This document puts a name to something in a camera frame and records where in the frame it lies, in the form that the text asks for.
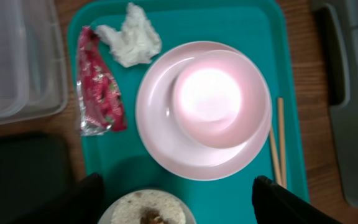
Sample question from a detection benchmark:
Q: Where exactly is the black plastic tray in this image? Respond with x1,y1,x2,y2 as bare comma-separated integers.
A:
0,133,74,223

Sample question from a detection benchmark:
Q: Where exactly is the pink plate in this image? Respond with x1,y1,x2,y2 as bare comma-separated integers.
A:
135,41,272,180

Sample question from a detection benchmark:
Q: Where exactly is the white tissue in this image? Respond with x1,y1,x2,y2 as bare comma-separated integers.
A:
95,2,162,68

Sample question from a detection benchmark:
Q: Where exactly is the teal plastic tray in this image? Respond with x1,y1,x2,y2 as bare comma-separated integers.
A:
81,1,309,223

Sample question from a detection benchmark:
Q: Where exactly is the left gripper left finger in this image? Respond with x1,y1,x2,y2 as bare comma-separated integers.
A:
13,173,104,224

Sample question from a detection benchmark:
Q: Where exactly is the grey dishwasher rack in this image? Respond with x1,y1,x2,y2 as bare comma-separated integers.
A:
310,0,358,208

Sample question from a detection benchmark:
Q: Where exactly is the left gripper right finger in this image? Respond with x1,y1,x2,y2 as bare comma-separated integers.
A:
252,175,340,224

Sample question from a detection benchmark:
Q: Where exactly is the red foil wrapper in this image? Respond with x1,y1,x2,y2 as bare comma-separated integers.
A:
76,26,127,136

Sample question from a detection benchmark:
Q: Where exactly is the grey bowl with food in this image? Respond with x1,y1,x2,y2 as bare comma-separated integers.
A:
98,189,196,224

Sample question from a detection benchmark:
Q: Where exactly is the clear plastic bin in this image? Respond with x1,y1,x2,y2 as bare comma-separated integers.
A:
0,0,68,125

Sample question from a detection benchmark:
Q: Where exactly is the wooden chopstick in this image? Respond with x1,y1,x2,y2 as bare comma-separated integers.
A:
277,98,287,189
269,128,282,185

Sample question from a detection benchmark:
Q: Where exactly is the pink bowl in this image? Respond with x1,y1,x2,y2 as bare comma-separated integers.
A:
172,50,272,149

